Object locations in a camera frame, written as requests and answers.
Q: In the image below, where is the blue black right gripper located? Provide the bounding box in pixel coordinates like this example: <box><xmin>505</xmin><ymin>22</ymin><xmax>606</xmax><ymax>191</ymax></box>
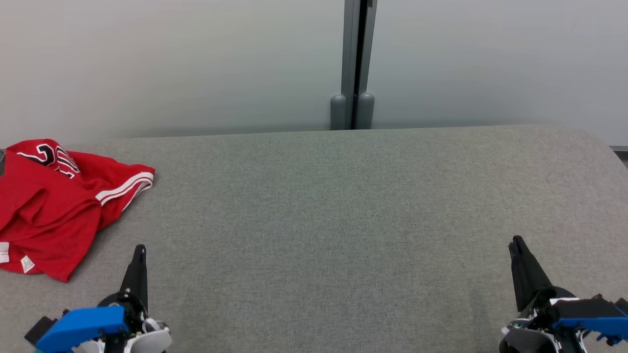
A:
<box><xmin>509</xmin><ymin>236</ymin><xmax>628</xmax><ymax>353</ymax></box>

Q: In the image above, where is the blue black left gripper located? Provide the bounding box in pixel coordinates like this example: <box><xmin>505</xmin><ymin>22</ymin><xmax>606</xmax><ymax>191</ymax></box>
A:
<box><xmin>37</xmin><ymin>244</ymin><xmax>149</xmax><ymax>353</ymax></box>

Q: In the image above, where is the red jersey with white sleeves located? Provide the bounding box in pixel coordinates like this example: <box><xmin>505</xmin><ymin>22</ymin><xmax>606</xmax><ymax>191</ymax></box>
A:
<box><xmin>0</xmin><ymin>139</ymin><xmax>156</xmax><ymax>231</ymax></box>

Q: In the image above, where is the grey partition post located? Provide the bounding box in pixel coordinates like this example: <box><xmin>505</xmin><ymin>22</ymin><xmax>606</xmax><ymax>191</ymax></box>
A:
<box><xmin>330</xmin><ymin>0</ymin><xmax>378</xmax><ymax>130</ymax></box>

